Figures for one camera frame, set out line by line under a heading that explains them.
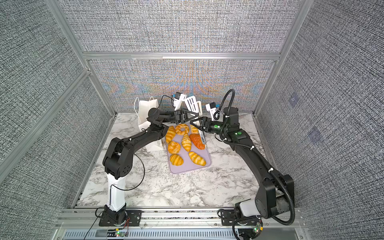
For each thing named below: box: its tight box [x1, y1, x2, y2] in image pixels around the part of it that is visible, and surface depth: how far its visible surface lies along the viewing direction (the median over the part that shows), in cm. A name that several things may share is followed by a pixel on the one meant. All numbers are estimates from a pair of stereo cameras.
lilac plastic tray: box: [165, 123, 212, 174], surface depth 97 cm
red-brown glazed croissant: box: [189, 133, 205, 150], surface depth 99 cm
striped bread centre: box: [181, 133, 192, 152], surface depth 99 cm
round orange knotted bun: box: [168, 141, 181, 154], surface depth 97 cm
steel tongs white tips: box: [184, 95, 207, 148], surface depth 70 cm
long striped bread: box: [188, 151, 207, 166], surface depth 93 cm
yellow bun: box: [169, 154, 184, 166], surface depth 92 cm
